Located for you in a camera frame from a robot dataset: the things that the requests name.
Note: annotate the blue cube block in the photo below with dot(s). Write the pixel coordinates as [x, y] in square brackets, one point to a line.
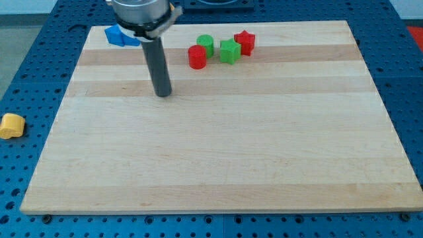
[115, 36]

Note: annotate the green star block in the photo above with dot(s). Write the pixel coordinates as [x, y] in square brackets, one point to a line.
[230, 51]

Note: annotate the red star block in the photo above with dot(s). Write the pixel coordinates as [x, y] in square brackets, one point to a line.
[247, 42]

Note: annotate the yellow heart block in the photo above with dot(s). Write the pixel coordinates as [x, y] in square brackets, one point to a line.
[12, 126]

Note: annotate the red cylinder block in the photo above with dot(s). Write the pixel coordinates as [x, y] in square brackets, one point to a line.
[197, 57]

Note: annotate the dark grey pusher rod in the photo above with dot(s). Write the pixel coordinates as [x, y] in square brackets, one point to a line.
[157, 66]

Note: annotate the green cylinder block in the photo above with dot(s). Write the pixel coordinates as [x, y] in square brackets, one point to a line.
[207, 42]

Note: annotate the wooden board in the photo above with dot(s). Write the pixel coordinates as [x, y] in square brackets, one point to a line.
[297, 127]

